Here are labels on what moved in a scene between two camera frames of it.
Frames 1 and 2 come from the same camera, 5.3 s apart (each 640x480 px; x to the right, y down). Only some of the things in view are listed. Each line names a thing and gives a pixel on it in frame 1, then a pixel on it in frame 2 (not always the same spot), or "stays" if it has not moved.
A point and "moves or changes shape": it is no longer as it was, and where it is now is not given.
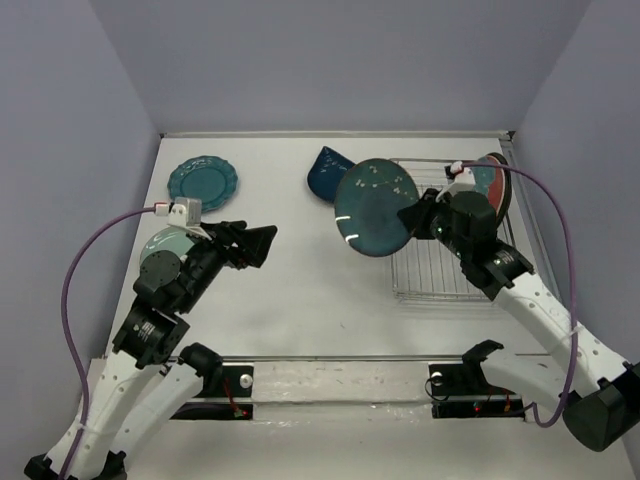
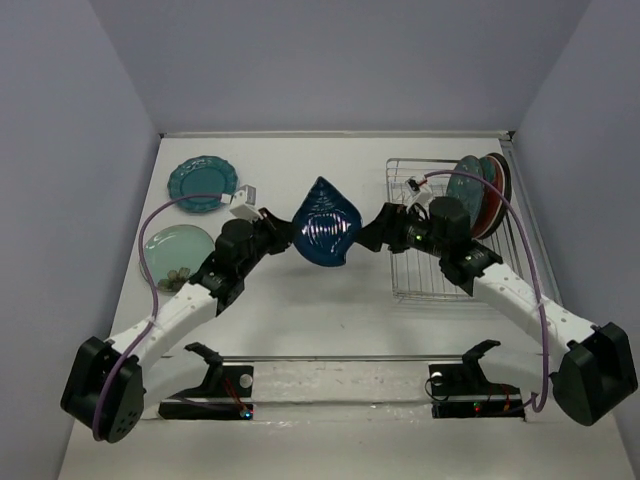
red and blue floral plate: [490, 181] stays
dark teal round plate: [369, 196] moves or changes shape
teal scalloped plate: [211, 179] stays
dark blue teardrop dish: [326, 172] -> [326, 223]
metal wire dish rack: [423, 269] stays
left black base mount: [233, 399] stays
